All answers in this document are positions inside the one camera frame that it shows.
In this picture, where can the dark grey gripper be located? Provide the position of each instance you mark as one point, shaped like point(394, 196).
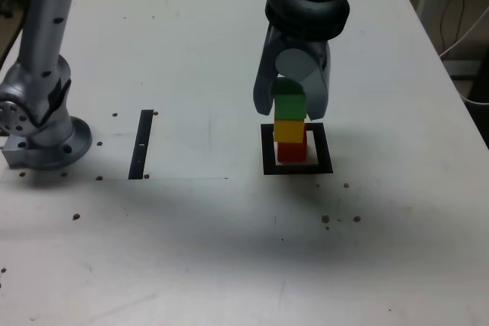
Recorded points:
point(305, 44)

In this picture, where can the green cube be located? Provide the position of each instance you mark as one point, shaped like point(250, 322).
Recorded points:
point(290, 108)

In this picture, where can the yellow cube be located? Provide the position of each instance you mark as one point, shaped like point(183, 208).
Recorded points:
point(288, 131)

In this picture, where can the red cube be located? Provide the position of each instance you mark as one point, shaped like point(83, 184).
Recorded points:
point(292, 152)

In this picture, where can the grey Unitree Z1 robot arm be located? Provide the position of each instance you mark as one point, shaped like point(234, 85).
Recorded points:
point(46, 17)

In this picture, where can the black tape square outline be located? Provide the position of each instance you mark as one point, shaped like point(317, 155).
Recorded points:
point(298, 170)

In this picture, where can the black tape strip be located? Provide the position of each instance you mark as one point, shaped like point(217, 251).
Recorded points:
point(139, 150)

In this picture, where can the grey box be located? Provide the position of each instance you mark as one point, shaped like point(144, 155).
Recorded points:
point(462, 69)

